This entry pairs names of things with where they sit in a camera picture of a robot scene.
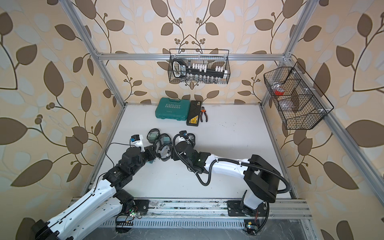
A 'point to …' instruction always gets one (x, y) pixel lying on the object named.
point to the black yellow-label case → (194, 113)
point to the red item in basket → (279, 91)
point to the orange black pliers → (203, 110)
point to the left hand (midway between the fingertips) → (154, 144)
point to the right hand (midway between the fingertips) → (174, 147)
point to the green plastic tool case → (178, 109)
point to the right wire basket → (300, 103)
